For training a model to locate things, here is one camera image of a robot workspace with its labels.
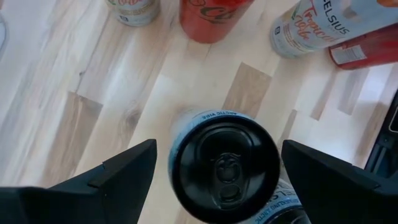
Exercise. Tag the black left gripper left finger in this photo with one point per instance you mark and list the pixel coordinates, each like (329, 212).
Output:
(93, 202)

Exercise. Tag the black aluminium table frame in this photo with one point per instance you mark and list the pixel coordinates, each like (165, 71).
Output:
(384, 149)

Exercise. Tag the red Coca-Cola Zero can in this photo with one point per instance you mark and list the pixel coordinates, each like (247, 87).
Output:
(211, 25)

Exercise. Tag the Celsius Arctic Vibe can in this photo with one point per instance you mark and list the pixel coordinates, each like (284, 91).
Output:
(284, 202)
(224, 174)

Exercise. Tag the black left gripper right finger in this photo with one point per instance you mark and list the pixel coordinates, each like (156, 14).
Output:
(342, 199)

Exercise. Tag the red Darth Vader Coke can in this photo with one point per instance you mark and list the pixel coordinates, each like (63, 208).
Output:
(367, 49)

